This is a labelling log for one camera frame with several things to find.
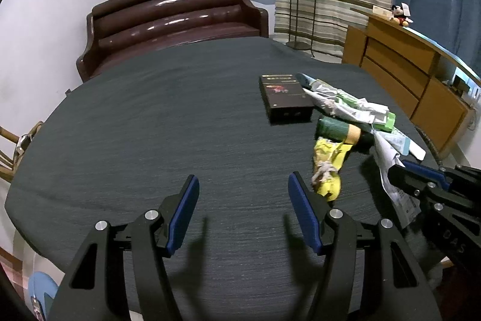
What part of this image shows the brown leather sofa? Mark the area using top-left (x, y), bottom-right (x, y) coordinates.
top-left (76, 0), bottom-right (269, 83)

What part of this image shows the wooden chair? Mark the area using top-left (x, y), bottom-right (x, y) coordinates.
top-left (0, 121), bottom-right (45, 184)

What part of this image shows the dark green cylindrical container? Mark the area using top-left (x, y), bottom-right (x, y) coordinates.
top-left (315, 116), bottom-right (376, 149)

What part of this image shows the light blue stool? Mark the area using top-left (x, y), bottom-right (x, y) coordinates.
top-left (28, 271), bottom-right (60, 321)

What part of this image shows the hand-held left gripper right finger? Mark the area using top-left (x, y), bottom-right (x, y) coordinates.
top-left (288, 171), bottom-right (444, 321)

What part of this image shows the yellow wrapper bundle with band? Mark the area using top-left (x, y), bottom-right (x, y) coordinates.
top-left (310, 137), bottom-right (356, 202)

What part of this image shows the black metal plant stand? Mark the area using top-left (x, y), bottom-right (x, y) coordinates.
top-left (286, 0), bottom-right (320, 58)

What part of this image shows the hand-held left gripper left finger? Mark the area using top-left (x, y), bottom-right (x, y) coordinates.
top-left (47, 174), bottom-right (201, 321)

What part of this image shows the white tube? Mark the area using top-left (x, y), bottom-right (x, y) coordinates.
top-left (387, 131), bottom-right (427, 160)

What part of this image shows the wooden cabinet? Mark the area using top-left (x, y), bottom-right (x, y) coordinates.
top-left (341, 7), bottom-right (481, 160)

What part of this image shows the black flat box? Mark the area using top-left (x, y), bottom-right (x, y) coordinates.
top-left (259, 73), bottom-right (313, 123)

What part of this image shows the plush mouse toy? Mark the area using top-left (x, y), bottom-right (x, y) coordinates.
top-left (390, 2), bottom-right (414, 27)

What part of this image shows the white green wrapper bundle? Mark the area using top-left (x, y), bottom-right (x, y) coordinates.
top-left (302, 78), bottom-right (397, 132)

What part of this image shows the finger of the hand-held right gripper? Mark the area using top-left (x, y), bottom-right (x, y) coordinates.
top-left (387, 165), bottom-right (446, 211)
top-left (403, 160), bottom-right (457, 192)

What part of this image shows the blue grey squeezed tube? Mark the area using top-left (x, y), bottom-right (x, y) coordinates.
top-left (295, 72), bottom-right (324, 88)

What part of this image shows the white paper receipt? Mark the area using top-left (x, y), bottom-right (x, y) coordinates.
top-left (370, 131), bottom-right (421, 227)

